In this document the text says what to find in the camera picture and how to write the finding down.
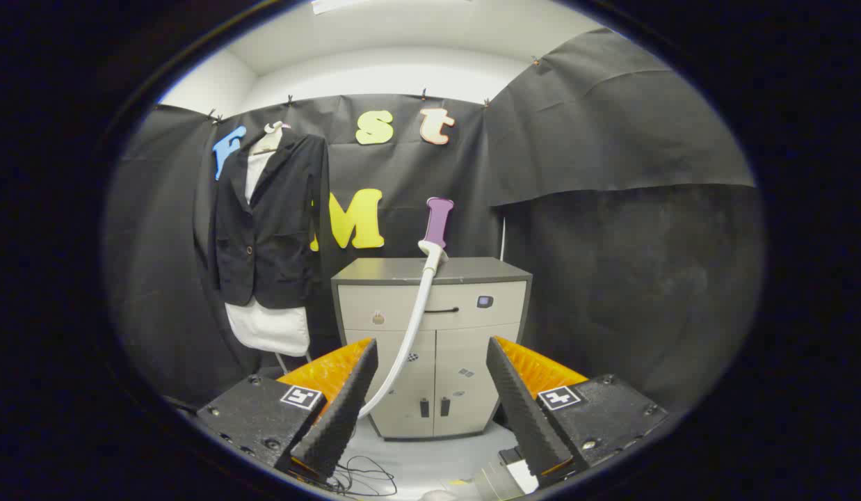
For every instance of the cream clothes hanger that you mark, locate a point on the cream clothes hanger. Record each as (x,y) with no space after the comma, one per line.
(270,139)

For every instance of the black jacket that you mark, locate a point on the black jacket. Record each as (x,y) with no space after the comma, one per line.
(277,229)

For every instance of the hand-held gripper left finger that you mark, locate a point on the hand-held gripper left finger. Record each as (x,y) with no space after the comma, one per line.
(343,410)

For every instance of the ceiling light panel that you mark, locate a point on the ceiling light panel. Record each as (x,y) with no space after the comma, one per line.
(333,5)

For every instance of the thin white pole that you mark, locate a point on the thin white pole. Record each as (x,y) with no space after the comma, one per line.
(502,236)

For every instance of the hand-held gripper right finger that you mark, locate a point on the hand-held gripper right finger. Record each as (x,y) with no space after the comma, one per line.
(524,410)

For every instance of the white garment steamer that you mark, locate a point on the white garment steamer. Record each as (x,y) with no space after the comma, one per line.
(418,306)

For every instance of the black backdrop cloth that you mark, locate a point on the black backdrop cloth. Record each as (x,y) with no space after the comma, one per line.
(611,139)

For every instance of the grey cabinet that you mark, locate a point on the grey cabinet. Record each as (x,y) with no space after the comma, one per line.
(458,313)

